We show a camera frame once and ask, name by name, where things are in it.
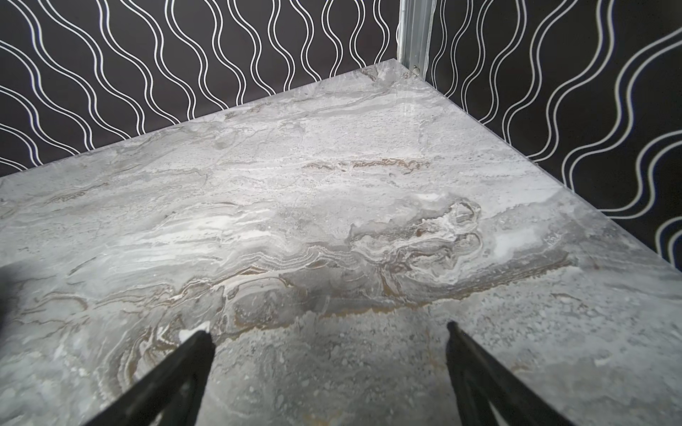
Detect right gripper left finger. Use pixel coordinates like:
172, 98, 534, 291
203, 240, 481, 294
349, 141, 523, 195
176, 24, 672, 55
87, 330, 216, 425

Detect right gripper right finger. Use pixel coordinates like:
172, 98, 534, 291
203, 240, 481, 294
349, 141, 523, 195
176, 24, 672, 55
446, 321, 572, 425

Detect aluminium corner post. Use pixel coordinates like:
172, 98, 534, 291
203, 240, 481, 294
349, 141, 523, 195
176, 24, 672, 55
397, 0, 438, 80

